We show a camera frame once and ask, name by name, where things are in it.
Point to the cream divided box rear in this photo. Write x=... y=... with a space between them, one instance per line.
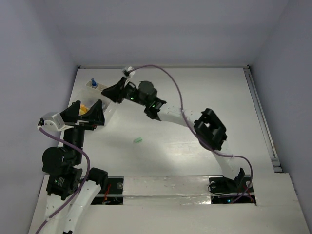
x=100 y=87

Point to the green marker cap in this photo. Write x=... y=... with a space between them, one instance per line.
x=138 y=140

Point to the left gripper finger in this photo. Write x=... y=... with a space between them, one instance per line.
x=71 y=113
x=95 y=115

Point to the clear spray bottle blue cap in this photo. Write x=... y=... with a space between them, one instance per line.
x=93 y=83

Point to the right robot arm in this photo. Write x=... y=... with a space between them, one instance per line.
x=206 y=126

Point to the aluminium side rail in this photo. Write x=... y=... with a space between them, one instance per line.
x=262 y=121

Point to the orange marker cap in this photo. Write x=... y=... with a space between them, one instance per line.
x=82 y=106

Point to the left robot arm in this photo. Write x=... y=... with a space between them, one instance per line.
x=72 y=183

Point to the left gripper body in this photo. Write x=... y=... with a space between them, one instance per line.
x=82 y=125

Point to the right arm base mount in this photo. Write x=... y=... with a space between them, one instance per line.
x=223 y=193

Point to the yellow marker cap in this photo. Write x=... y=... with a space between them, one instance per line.
x=83 y=110

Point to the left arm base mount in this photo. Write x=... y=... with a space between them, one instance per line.
x=112 y=195

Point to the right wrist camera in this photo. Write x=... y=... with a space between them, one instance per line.
x=128 y=72

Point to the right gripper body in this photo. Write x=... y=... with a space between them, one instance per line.
x=131 y=92

